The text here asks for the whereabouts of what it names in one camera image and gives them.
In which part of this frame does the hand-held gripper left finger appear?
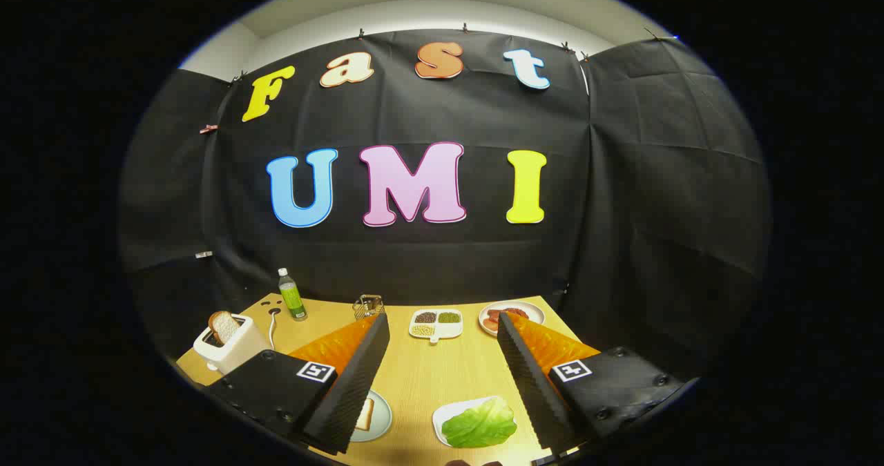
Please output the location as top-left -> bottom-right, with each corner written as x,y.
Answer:
204,313 -> 391,456

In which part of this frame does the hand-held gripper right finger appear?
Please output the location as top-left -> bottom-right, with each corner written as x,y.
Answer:
496,311 -> 686,454

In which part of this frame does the green lettuce leaf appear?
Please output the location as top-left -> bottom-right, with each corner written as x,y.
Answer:
441,396 -> 518,447

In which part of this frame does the toasted bread slice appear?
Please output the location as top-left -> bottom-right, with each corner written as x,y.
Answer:
209,311 -> 241,346

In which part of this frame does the pale green round plate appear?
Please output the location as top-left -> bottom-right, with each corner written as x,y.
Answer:
349,389 -> 393,443

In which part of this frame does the white oval plate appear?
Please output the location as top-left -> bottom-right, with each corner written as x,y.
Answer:
479,301 -> 546,336

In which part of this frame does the red meat slice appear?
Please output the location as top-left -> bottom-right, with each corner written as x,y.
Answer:
486,307 -> 530,332

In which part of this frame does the white square plate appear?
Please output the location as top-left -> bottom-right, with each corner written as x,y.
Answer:
432,397 -> 519,448

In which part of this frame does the white divided dish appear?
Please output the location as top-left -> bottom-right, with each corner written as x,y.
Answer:
409,308 -> 464,344

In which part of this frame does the green label drink bottle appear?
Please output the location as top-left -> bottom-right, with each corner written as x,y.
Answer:
278,268 -> 308,322

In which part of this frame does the white toaster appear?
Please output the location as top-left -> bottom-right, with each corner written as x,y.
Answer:
193,313 -> 271,375

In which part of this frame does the black backdrop cloth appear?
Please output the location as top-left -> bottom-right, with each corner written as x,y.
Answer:
117,28 -> 772,384

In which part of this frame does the metal wire utensil holder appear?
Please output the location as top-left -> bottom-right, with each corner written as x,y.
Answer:
353,294 -> 386,320

